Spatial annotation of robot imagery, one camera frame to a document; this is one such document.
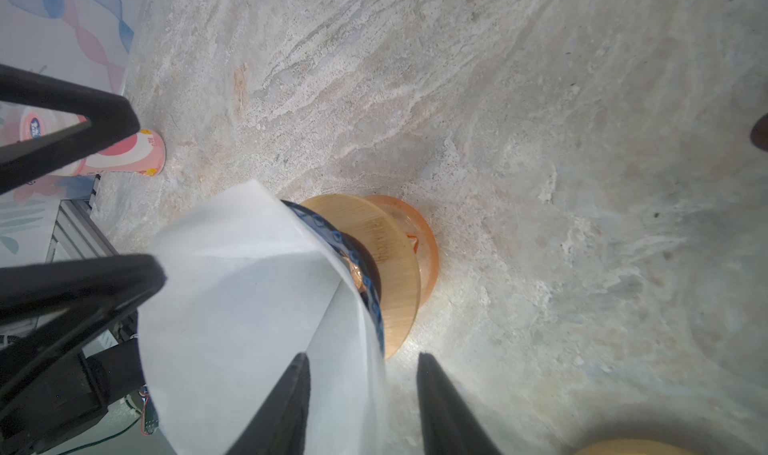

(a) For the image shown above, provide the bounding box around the white paper coffee filter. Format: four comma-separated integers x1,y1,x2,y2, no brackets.
138,181,387,454

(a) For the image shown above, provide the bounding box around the orange glass carafe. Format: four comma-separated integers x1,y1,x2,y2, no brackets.
366,195,440,306

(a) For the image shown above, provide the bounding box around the wooden ring lid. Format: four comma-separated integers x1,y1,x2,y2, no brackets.
575,439,693,455
301,194,421,359

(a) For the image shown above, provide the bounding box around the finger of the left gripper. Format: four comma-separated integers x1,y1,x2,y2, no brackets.
1,65,140,194

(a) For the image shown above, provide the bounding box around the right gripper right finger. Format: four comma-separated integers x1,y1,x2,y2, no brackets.
417,352,501,455

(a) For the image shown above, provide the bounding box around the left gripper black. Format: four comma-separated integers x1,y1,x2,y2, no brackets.
1,254,166,454

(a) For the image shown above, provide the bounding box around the blue ribbed dripper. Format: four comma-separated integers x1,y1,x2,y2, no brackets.
282,200,385,354

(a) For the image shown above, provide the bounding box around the clear glass carafe wooden handle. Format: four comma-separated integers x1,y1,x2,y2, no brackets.
749,114,768,152

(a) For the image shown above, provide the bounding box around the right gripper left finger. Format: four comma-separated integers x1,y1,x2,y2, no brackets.
226,353,311,455

